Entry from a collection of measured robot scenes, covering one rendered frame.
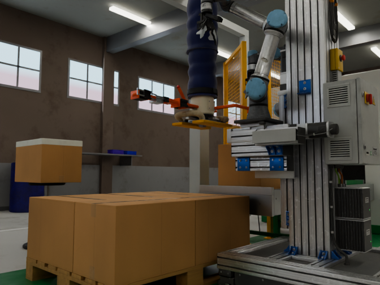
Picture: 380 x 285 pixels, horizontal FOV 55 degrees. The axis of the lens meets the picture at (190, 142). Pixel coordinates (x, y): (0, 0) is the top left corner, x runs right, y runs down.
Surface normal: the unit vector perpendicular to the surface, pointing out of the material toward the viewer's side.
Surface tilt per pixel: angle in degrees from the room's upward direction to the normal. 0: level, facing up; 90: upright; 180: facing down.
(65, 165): 90
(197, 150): 90
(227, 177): 90
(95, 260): 90
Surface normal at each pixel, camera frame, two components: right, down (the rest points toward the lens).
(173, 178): 0.75, -0.05
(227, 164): -0.66, -0.07
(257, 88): -0.30, 0.04
